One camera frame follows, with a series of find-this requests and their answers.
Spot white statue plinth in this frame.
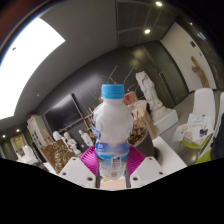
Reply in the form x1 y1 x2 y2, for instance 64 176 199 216
151 108 179 136

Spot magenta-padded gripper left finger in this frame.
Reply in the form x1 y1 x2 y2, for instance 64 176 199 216
57 145 101 189

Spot recessed ceiling lights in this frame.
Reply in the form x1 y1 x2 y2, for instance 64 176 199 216
143 0 164 35

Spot wooden easel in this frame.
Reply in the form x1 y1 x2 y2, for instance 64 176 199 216
81 106 98 139

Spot stack of papers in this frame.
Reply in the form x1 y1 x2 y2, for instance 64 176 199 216
173 113 214 144

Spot white bottle with blue cap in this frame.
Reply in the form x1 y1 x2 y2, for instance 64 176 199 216
91 83 134 181

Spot bright ceiling light panel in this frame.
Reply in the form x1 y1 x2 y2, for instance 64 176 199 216
0 17 67 121

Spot white cabinet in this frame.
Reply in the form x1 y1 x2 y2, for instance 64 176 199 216
26 114 51 148

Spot tall white plaster statue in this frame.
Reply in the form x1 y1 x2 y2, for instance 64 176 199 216
135 70 164 113

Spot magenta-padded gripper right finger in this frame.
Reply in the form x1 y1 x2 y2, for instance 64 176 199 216
125 145 168 189

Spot black wall screen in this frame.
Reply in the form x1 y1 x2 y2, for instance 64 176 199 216
44 93 83 133

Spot dark double door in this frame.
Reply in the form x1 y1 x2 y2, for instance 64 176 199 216
129 41 189 108

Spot wooden figure sculpture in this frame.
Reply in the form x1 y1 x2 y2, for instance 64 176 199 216
190 55 211 89

